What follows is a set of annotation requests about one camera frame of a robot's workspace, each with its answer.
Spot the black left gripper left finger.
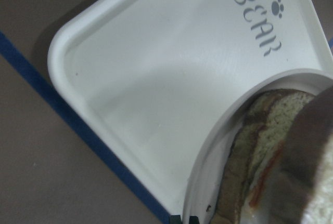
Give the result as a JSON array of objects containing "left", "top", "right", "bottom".
[{"left": 169, "top": 215, "right": 181, "bottom": 224}]

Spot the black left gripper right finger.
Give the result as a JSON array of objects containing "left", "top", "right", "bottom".
[{"left": 189, "top": 216, "right": 199, "bottom": 224}]

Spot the white round plate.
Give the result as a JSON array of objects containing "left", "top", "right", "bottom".
[{"left": 182, "top": 69, "right": 332, "bottom": 223}]

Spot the bread slice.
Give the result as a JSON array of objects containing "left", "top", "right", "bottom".
[
  {"left": 210, "top": 89, "right": 314, "bottom": 223},
  {"left": 264, "top": 88, "right": 332, "bottom": 223}
]

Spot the cream bear tray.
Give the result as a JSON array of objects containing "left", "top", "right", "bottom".
[{"left": 47, "top": 0, "right": 332, "bottom": 221}]

